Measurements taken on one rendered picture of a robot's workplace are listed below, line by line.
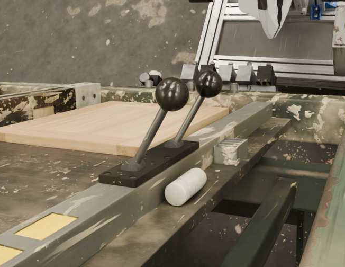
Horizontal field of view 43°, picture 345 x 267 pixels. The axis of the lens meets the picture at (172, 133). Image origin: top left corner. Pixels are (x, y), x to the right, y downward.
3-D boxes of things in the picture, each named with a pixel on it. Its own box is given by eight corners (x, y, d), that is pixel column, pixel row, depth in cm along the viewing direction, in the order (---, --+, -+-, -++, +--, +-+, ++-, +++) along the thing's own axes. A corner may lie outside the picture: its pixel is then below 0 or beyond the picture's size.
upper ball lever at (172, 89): (148, 179, 54) (200, 87, 49) (134, 188, 50) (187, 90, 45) (125, 161, 55) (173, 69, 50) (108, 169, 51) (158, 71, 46)
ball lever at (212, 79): (186, 156, 64) (231, 78, 59) (175, 162, 61) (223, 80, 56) (165, 141, 65) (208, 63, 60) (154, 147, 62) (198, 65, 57)
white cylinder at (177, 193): (185, 208, 52) (208, 188, 60) (185, 185, 52) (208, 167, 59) (163, 205, 54) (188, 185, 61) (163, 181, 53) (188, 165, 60)
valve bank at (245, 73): (296, 83, 147) (287, 47, 126) (291, 122, 143) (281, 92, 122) (163, 78, 167) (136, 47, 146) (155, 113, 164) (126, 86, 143)
